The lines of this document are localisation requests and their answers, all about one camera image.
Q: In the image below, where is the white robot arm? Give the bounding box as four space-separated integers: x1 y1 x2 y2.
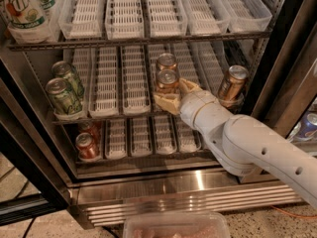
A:
154 78 317 207

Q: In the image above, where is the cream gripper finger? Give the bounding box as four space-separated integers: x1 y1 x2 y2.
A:
179 78 202 97
154 92 180 115

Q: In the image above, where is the green can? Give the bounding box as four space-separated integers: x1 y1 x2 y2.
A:
52 60 84 100
46 77 82 115

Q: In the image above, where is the front green can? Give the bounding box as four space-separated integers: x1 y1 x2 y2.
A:
46 77 82 115

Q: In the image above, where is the red can shelf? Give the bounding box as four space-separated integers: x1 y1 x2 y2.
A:
75 133 100 162
78 121 100 142

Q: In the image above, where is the rear red can bottom shelf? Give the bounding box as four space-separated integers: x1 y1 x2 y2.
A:
78 121 100 142

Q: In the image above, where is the orange can shelf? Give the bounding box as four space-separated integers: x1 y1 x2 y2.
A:
217 65 249 107
156 53 177 70
156 69 179 93

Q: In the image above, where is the front red can bottom shelf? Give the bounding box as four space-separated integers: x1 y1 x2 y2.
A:
75 133 100 162

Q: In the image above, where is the open fridge door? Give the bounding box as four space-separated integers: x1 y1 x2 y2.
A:
0 80 69 226

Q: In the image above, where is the blue can right compartment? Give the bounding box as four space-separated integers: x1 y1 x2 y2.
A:
293 112 317 141

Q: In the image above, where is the clear plastic container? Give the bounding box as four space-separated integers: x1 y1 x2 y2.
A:
123 212 231 238

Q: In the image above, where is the stainless steel fridge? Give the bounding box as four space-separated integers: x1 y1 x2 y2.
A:
0 0 317 228

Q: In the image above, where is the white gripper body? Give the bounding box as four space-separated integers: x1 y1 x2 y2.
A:
179 90 233 137

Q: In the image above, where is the orange cable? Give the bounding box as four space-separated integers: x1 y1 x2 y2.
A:
269 204 317 220

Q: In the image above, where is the rear green can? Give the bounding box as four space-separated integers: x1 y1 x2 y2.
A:
52 60 84 100

